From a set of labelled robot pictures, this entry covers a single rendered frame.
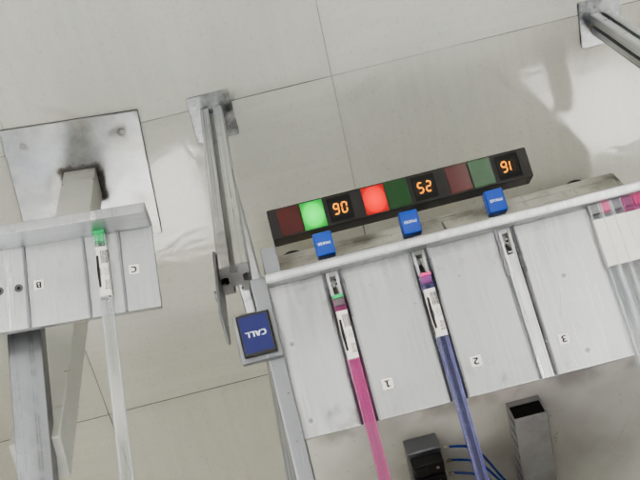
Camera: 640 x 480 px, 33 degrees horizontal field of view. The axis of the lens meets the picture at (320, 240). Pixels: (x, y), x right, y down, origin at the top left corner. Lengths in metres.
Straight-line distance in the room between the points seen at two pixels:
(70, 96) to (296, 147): 0.42
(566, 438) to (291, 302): 0.56
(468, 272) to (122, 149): 0.87
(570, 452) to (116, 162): 0.95
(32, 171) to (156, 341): 0.43
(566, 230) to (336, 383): 0.34
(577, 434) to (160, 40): 0.97
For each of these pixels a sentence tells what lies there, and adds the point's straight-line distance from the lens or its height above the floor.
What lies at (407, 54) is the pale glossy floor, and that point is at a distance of 1.99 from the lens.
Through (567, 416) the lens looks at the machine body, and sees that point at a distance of 1.65.
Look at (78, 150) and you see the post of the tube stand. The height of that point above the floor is 0.01.
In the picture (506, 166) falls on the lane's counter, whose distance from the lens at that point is 1.37.
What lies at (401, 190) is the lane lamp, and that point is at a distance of 1.35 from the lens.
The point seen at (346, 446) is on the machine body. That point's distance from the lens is 1.59.
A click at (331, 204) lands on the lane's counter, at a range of 1.35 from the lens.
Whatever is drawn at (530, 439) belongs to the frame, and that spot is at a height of 0.66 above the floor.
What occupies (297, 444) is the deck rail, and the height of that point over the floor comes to 0.86.
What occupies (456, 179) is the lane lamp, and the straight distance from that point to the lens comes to 1.36.
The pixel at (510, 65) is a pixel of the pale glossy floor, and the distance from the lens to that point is 2.05.
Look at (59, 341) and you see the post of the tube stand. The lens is 1.46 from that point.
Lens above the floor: 1.87
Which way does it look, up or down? 63 degrees down
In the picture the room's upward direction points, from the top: 163 degrees clockwise
